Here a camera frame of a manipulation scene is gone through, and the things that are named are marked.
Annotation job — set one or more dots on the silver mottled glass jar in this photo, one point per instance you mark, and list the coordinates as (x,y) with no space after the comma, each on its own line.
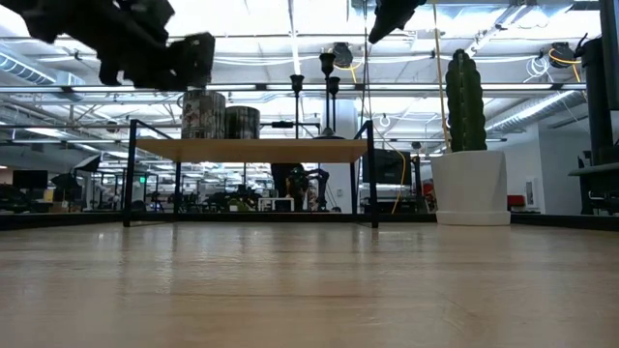
(203,116)

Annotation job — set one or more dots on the wooden shelf riser black legs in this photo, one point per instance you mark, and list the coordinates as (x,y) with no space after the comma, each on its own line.
(251,151)

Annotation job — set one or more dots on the black background monitor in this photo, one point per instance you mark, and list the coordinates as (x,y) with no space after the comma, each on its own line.
(29,180)

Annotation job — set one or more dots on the black right frame rail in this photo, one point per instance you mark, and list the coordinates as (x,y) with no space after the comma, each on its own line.
(566,222)

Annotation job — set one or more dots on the black studio softbox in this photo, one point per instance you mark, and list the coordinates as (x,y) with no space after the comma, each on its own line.
(89,163)

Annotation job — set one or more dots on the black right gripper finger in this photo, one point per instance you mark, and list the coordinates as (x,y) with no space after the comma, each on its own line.
(408,9)
(387,14)

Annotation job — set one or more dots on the small red box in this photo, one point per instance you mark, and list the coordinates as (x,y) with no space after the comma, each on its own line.
(516,201)

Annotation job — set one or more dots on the large black background screen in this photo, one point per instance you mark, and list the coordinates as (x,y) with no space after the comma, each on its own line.
(389,166)

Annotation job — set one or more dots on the black back frame rail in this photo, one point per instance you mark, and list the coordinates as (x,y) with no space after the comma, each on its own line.
(242,217)

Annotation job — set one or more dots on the grey ceiling duct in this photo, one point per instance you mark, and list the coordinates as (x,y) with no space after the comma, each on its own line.
(532,112)
(24,70)

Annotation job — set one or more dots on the person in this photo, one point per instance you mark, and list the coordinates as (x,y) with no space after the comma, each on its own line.
(280,176)

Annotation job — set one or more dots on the dark grey desk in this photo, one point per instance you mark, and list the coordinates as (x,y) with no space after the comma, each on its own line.
(595,170)

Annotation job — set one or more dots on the small white table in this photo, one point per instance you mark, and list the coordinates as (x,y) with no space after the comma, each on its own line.
(275,199)

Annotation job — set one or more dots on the black left frame rail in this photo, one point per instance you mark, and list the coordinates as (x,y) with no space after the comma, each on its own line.
(58,221)

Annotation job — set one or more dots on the black frame rail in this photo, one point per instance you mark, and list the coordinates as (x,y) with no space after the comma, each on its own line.
(242,217)
(58,221)
(566,222)

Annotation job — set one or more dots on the white wall box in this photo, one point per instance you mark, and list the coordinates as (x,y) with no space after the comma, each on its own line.
(534,193)

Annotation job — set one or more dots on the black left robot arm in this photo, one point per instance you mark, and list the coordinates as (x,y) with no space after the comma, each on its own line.
(72,19)

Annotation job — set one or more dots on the white hexagonal plant pot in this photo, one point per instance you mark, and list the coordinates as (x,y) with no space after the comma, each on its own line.
(471,188)

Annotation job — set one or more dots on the black computer monitor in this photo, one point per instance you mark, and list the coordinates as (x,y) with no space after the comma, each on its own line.
(609,96)

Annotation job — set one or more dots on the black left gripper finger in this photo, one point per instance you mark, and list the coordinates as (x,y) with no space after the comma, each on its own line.
(193,76)
(193,48)

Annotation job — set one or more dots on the black box on bar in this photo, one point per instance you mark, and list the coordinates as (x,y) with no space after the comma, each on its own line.
(282,124)

